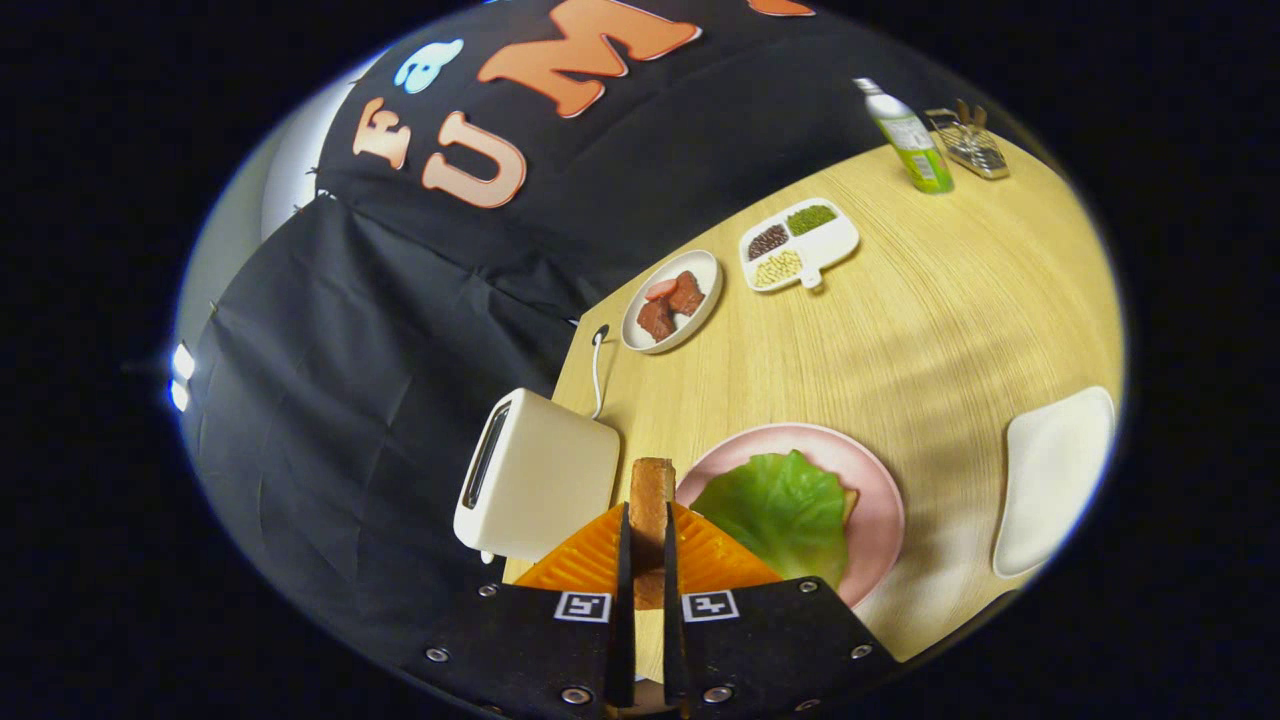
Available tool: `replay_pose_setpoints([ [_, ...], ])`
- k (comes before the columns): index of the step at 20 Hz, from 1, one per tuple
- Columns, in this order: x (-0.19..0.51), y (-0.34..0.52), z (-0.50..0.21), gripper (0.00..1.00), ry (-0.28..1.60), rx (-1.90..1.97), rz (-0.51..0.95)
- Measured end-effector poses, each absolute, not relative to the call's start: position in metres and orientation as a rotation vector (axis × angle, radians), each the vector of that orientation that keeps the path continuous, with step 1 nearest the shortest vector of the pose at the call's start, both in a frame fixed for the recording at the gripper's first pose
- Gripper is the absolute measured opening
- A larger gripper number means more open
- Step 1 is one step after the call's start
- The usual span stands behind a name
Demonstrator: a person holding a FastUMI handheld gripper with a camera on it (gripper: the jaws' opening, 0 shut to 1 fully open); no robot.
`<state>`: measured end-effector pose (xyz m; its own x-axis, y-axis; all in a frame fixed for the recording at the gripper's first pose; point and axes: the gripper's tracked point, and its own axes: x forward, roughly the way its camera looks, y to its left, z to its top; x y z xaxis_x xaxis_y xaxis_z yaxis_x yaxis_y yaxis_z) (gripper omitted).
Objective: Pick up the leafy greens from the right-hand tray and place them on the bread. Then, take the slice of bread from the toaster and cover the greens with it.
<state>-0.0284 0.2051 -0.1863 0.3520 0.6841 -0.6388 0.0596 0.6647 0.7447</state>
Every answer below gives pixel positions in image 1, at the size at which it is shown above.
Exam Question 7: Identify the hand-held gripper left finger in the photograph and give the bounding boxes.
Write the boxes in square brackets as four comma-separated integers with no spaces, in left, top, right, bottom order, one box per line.
[400,502,637,719]

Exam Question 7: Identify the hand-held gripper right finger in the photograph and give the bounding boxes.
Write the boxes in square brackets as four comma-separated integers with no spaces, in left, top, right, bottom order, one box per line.
[661,502,902,717]

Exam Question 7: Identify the brown crust bread slice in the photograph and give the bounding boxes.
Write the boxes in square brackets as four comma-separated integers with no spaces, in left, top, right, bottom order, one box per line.
[628,457,678,611]

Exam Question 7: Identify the green lettuce leaf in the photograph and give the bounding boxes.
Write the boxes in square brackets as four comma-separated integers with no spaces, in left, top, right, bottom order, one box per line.
[690,449,851,589]

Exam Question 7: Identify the white toaster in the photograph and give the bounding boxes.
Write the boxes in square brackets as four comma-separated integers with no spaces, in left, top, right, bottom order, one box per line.
[453,387,622,564]

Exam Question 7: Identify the pink round plate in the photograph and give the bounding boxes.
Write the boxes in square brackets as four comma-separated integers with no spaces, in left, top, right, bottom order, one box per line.
[675,422,907,611]

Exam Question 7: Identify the black backdrop cloth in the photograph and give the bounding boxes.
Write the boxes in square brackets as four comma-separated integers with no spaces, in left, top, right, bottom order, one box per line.
[180,0,1001,641]

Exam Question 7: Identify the round beige plate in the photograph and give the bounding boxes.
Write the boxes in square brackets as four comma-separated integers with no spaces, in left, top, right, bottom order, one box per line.
[620,249,724,355]

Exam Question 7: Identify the pile of pale beans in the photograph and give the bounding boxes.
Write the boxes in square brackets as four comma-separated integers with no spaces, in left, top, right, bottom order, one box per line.
[752,250,804,289]

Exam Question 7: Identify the white rectangular plate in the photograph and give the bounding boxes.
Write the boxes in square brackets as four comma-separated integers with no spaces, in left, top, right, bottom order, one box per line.
[992,386,1116,580]

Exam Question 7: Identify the white divided dish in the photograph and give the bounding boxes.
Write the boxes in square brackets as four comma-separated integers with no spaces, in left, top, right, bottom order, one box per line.
[738,197,861,293]

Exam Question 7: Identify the green label metal bottle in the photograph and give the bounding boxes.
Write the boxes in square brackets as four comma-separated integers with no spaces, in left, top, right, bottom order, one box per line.
[853,77,955,195]

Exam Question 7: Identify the white toaster cable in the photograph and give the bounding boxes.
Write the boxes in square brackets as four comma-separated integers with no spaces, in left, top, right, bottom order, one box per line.
[589,323,611,421]

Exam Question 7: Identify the small wire rack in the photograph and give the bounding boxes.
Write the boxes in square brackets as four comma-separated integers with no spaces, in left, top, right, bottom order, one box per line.
[925,99,1011,181]

